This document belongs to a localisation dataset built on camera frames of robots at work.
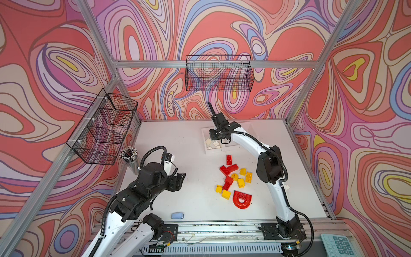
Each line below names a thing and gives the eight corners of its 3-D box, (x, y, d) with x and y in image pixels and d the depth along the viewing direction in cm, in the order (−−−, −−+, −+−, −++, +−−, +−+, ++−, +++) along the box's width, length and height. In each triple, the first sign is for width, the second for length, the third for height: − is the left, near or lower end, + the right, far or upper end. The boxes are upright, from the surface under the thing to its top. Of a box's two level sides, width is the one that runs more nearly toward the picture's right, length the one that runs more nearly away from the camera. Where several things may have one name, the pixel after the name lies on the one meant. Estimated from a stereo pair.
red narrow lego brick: (221, 188, 89) (221, 187, 87) (226, 177, 93) (226, 175, 91) (228, 192, 87) (229, 190, 86) (233, 180, 92) (233, 178, 90)
